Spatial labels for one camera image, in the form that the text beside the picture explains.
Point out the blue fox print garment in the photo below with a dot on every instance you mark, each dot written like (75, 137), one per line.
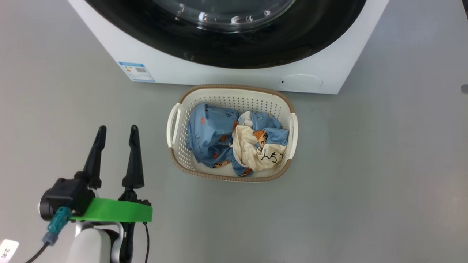
(208, 128)

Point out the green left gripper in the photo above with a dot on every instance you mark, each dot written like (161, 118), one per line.
(117, 212)

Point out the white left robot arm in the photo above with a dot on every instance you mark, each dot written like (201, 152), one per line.
(89, 244)

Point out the blue energy label sticker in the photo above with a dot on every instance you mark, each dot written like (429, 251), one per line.
(137, 72)

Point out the white front-load washing machine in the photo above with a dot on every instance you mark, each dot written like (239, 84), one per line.
(182, 69)

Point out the cream garment with black lettering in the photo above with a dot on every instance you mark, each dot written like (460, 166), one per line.
(248, 149)

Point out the cream perforated laundry basket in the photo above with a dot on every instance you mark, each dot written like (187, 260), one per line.
(234, 98)

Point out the black glass washing machine door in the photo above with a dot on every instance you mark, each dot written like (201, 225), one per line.
(146, 36)

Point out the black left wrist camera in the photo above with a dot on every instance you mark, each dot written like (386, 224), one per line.
(69, 195)

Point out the white paper tag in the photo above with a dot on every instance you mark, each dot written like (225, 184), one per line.
(8, 251)

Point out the round white filter cover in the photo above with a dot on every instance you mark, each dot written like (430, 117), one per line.
(301, 82)

